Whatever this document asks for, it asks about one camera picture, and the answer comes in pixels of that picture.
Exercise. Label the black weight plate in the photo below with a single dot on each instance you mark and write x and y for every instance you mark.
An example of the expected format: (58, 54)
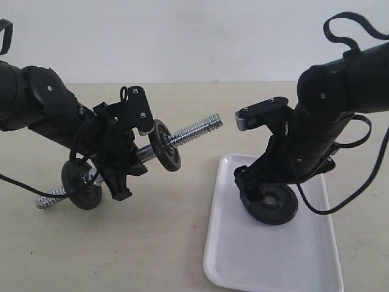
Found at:
(273, 203)
(167, 154)

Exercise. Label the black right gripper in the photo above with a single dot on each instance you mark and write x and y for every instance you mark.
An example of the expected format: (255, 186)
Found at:
(296, 152)

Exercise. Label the black weight plate left end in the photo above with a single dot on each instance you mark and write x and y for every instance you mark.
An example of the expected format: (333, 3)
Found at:
(74, 180)

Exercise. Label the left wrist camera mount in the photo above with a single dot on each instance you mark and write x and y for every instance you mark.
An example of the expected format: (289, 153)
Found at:
(135, 110)

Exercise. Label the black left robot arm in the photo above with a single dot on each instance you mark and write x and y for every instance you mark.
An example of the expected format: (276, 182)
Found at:
(36, 98)

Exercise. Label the white plastic tray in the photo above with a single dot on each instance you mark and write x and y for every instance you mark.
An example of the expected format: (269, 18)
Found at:
(244, 254)

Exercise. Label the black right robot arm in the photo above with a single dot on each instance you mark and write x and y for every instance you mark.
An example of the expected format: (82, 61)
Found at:
(343, 90)

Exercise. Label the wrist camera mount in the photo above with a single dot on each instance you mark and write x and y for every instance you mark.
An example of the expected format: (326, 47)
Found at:
(272, 113)
(135, 110)

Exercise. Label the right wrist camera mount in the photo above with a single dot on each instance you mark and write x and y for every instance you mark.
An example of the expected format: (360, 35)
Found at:
(272, 113)

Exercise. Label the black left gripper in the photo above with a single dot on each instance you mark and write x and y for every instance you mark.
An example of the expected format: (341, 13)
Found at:
(111, 147)

